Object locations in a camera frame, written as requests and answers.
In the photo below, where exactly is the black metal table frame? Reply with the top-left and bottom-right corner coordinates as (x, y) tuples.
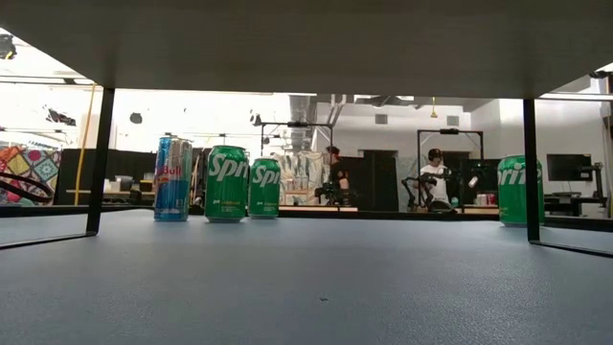
(0, 203), (613, 234)

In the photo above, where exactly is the green Sprite can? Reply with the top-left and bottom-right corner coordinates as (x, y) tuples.
(247, 156), (282, 220)
(496, 153), (546, 227)
(204, 145), (250, 224)

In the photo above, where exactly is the blue table mat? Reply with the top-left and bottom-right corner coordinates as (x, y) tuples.
(0, 208), (613, 345)

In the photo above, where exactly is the silver ventilation duct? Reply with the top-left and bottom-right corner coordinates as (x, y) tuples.
(286, 94), (318, 150)

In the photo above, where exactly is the yellow cable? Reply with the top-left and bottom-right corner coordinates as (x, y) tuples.
(74, 83), (97, 207)

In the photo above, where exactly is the light wooden board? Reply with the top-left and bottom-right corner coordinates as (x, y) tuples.
(0, 0), (613, 260)

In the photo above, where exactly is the black wall monitor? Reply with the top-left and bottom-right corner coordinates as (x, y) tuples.
(546, 152), (594, 182)

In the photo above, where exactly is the black curved cable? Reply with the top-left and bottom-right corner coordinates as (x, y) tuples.
(0, 172), (55, 205)

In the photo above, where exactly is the colourful patchwork quilt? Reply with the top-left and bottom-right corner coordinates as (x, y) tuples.
(0, 145), (62, 207)

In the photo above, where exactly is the person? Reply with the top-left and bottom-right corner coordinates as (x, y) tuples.
(325, 145), (353, 207)
(414, 147), (454, 212)

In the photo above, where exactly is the black camera frame rig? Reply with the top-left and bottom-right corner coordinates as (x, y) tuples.
(416, 127), (485, 160)
(260, 121), (335, 159)

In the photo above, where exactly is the blue silver Red Bull can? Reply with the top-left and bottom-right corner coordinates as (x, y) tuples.
(152, 136), (193, 222)

